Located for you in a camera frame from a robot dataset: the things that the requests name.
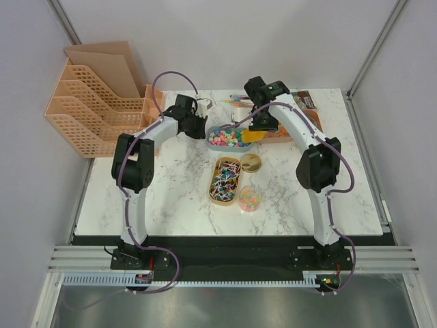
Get pink tray of gummy candies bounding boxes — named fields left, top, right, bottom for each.
left=260, top=123, right=293, bottom=144

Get round gold jar lid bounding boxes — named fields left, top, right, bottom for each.
left=240, top=154, right=262, bottom=173

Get yellow plastic scoop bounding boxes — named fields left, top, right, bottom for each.
left=241, top=128, right=266, bottom=144

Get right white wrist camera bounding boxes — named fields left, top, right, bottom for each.
left=231, top=107, right=252, bottom=124

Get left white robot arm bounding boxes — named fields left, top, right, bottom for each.
left=111, top=94, right=212, bottom=270

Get tan tray of lollipops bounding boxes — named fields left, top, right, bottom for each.
left=208, top=157, right=242, bottom=206

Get peach mesh file organizer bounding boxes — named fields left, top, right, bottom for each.
left=44, top=41, right=165, bottom=159

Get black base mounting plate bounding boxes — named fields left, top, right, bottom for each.
left=109, top=235, right=356, bottom=283

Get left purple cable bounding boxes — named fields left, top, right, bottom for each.
left=61, top=70, right=199, bottom=310

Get clear glass jar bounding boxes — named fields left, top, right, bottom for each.
left=238, top=185, right=263, bottom=213

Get aluminium frame rail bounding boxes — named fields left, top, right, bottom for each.
left=48, top=246, right=419, bottom=273

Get purple cable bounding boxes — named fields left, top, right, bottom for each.
left=61, top=70, right=199, bottom=310
left=221, top=101, right=358, bottom=297

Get grey tray of colourful candies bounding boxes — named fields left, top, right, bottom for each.
left=206, top=126, right=252, bottom=152

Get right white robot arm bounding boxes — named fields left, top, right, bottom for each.
left=244, top=76, right=342, bottom=269

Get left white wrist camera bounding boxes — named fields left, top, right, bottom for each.
left=196, top=98, right=213, bottom=118

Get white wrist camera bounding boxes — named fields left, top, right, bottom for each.
left=196, top=98, right=213, bottom=118
left=231, top=107, right=252, bottom=124

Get coloured pens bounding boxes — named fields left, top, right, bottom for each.
left=221, top=94, right=253, bottom=108

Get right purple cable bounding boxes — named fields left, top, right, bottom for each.
left=221, top=101, right=358, bottom=297

